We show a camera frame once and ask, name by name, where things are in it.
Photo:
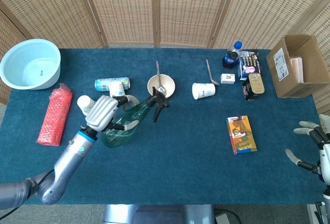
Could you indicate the pink white packet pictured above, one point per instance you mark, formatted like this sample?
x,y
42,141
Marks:
x,y
296,69

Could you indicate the yellow orange flat box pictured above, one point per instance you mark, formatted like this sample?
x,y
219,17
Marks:
x,y
241,135

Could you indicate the wood rattan folding screen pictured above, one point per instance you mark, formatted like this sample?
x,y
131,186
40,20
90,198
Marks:
x,y
129,7

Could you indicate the metal spoon with round scoop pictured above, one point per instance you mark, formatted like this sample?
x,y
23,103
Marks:
x,y
158,74

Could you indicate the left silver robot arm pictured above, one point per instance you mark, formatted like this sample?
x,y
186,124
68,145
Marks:
x,y
69,162

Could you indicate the white paper cup small print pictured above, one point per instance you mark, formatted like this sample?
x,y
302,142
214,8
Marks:
x,y
203,90

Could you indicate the paper cup green fern print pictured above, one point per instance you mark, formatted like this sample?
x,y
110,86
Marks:
x,y
83,104

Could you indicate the open cardboard box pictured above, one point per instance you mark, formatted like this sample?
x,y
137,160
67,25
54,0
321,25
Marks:
x,y
291,87

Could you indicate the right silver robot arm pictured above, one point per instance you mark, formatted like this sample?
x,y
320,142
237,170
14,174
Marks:
x,y
327,203

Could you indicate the paper cup blue flower print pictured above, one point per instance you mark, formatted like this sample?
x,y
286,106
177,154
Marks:
x,y
115,88

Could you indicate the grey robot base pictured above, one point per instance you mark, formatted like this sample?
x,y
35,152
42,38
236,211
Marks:
x,y
154,215

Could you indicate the red bubble wrap roll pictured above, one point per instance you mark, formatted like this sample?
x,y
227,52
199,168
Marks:
x,y
54,118

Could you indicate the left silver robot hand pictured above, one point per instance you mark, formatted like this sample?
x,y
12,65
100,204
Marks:
x,y
101,113

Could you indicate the black gold meat tin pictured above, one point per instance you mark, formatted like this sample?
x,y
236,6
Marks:
x,y
256,85

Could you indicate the green spray bottle black trigger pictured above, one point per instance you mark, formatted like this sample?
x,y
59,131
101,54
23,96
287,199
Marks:
x,y
116,139

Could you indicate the small white box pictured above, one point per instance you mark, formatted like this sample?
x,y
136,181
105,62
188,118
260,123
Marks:
x,y
228,79

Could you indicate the blue carpet table cover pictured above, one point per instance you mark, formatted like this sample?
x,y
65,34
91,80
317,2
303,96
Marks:
x,y
193,170

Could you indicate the green white drink can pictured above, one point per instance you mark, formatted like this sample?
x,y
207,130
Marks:
x,y
101,86

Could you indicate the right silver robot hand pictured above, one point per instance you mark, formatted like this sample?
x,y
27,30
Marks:
x,y
325,157

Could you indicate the blue white carton box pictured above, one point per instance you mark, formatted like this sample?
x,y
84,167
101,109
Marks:
x,y
248,64

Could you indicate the light blue plastic basin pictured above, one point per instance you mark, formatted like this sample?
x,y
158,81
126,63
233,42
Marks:
x,y
15,61

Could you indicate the beige bowl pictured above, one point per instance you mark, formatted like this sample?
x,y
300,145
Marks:
x,y
169,83

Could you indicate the metal spoon with bent head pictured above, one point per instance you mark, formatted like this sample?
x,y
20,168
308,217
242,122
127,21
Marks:
x,y
209,69

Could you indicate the cola bottle blue cap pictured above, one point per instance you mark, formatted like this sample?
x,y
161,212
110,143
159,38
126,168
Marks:
x,y
230,58

